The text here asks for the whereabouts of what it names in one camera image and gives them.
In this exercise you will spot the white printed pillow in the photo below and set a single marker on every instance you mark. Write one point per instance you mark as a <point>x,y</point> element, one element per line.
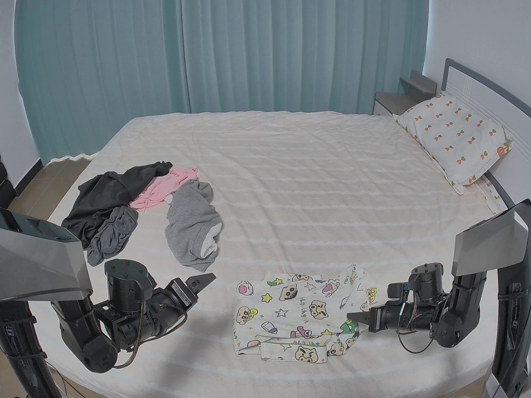
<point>456,139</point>

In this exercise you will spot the grey bedside table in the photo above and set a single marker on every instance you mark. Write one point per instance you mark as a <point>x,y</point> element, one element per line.
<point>390,102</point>

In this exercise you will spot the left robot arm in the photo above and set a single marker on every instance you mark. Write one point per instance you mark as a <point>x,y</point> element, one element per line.
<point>41,259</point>

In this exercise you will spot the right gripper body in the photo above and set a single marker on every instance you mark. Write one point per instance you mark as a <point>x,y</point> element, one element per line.
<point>385,317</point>

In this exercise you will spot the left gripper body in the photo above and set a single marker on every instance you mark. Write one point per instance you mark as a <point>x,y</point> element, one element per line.
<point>170,305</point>

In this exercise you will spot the bed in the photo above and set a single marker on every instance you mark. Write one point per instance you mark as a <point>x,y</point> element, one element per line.
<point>290,180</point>

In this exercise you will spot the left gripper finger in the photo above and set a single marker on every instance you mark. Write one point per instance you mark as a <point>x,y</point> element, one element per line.
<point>205,282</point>
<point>194,282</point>

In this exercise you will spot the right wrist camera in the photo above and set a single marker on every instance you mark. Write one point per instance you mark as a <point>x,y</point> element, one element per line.
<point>397,292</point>

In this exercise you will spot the white printed pyjama top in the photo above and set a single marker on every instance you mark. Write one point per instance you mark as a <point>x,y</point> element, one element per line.
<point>290,305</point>

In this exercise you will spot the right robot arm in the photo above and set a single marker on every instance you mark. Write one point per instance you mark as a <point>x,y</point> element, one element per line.
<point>485,243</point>

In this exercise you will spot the dark grey garment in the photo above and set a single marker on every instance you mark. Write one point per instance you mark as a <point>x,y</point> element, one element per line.
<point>112,234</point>

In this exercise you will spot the pink garment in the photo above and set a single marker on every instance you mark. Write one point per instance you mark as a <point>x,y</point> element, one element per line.
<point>159,189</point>

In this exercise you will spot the black garment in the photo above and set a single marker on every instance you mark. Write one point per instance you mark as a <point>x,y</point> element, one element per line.
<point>103,193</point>

